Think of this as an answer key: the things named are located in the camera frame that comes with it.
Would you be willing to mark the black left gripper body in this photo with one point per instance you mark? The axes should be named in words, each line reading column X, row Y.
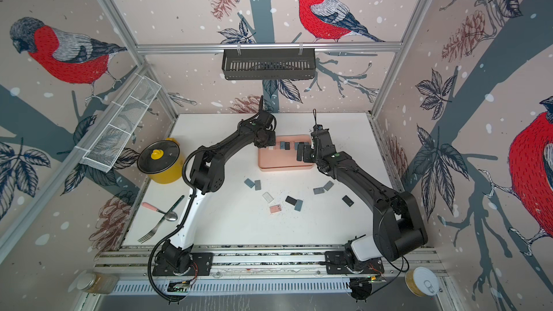
column 269, row 140

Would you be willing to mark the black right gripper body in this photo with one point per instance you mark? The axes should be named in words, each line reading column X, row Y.
column 312, row 154

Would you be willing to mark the pink plastic storage tray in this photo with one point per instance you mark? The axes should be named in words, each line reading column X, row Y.
column 274, row 159

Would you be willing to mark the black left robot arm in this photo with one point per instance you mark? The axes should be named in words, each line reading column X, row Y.
column 204, row 173

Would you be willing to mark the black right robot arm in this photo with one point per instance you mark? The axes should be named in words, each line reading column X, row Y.
column 398, row 227

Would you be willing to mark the grey eraser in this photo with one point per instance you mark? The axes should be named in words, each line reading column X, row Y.
column 319, row 190
column 328, row 185

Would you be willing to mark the grey-blue eraser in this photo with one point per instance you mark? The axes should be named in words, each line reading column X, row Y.
column 258, row 185

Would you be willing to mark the white eraser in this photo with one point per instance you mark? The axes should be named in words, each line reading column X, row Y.
column 268, row 197

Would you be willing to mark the pink eraser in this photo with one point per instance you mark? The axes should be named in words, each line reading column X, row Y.
column 277, row 208

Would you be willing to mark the yellow electric cooking pot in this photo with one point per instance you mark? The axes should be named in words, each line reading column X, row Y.
column 162, row 161

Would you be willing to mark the yellow tape roll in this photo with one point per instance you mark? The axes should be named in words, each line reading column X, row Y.
column 422, row 282

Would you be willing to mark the glass jar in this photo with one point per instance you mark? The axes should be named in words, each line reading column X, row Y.
column 97, row 283

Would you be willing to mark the black hanging wire basket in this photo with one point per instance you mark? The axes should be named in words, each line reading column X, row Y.
column 269, row 64

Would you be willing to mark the green handled fork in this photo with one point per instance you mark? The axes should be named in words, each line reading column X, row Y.
column 154, row 230

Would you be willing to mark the white wire mesh shelf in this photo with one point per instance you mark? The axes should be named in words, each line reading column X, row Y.
column 129, row 110

